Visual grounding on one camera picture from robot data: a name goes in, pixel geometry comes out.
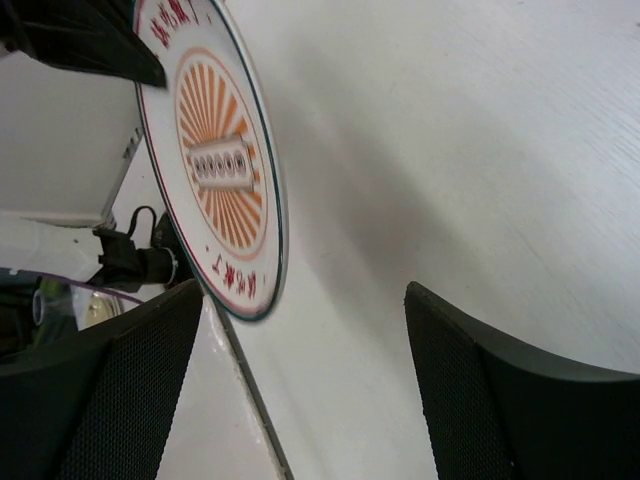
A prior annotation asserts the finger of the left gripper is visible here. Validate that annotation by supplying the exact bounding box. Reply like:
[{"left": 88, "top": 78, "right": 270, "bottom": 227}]
[{"left": 1, "top": 0, "right": 167, "bottom": 89}]

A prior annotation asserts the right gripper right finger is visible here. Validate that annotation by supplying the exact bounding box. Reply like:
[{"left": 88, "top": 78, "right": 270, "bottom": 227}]
[{"left": 404, "top": 282, "right": 639, "bottom": 479}]

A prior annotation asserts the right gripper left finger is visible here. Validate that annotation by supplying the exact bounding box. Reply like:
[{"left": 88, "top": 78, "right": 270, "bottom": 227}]
[{"left": 1, "top": 279, "right": 203, "bottom": 479}]

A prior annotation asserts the orange sunburst plate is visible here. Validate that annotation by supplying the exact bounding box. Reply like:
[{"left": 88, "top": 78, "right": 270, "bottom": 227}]
[{"left": 132, "top": 1, "right": 289, "bottom": 322}]

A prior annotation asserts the white front board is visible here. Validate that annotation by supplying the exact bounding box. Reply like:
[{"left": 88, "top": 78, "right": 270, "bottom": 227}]
[{"left": 156, "top": 297, "right": 287, "bottom": 480}]

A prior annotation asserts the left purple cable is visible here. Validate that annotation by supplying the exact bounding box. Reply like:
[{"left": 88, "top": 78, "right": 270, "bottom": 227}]
[{"left": 29, "top": 269, "right": 146, "bottom": 306}]

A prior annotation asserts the aluminium rail bar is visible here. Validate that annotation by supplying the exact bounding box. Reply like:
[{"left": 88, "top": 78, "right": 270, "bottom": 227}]
[{"left": 222, "top": 315, "right": 295, "bottom": 480}]

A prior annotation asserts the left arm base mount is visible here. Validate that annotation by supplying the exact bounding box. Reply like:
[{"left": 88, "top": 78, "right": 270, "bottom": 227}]
[{"left": 89, "top": 205, "right": 194, "bottom": 293}]

